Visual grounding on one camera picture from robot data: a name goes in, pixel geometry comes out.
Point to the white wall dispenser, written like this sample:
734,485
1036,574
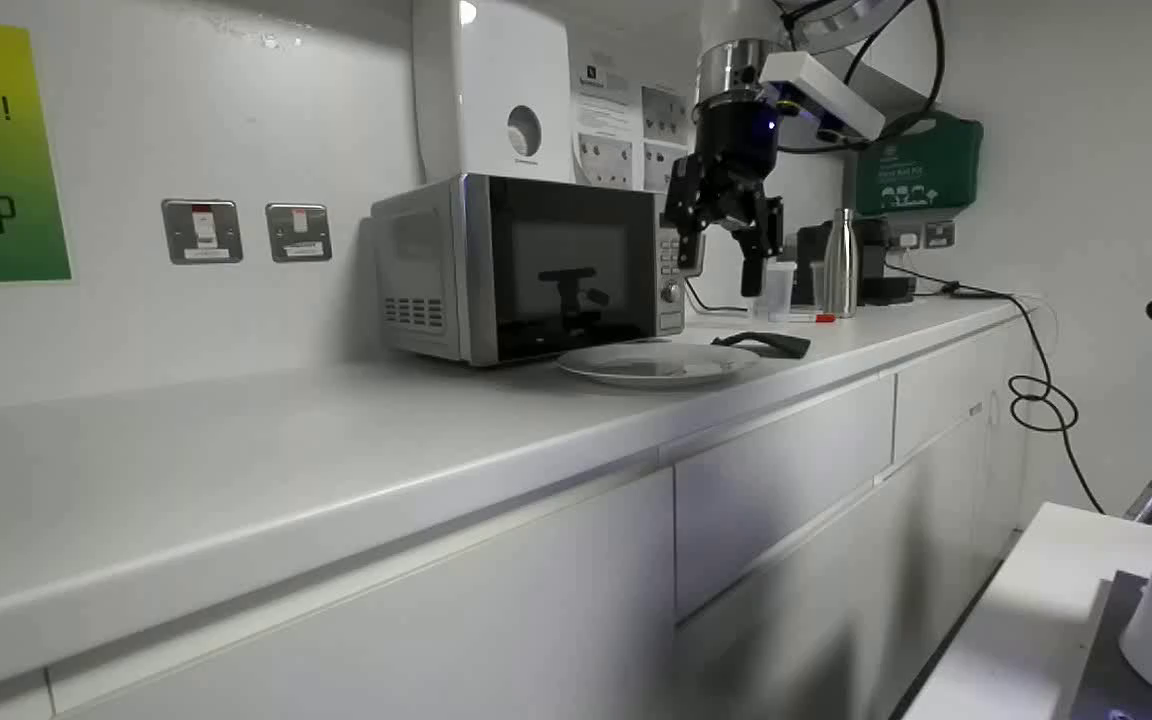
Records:
490,90

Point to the white round plate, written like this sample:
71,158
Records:
657,367

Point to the white cabinet fronts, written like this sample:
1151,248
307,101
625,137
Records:
408,540

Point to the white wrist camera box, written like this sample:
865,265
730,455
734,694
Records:
819,109

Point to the instruction sheets on wall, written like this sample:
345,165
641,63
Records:
625,135

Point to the right silver wall socket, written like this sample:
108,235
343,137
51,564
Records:
297,235

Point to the silver microwave oven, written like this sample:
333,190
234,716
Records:
503,270

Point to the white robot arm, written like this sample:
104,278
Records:
760,80

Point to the green first aid box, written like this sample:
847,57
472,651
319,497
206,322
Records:
925,170

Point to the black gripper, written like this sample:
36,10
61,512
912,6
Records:
722,177

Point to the left silver wall socket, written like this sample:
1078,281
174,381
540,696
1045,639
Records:
201,230

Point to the dark green scouring towel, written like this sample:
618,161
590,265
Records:
764,342

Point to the clear plastic cup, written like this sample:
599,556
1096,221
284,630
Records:
775,288

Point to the silver wall socket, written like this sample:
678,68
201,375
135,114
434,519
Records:
201,230
297,235

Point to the silver metal bottle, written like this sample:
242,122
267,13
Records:
847,265

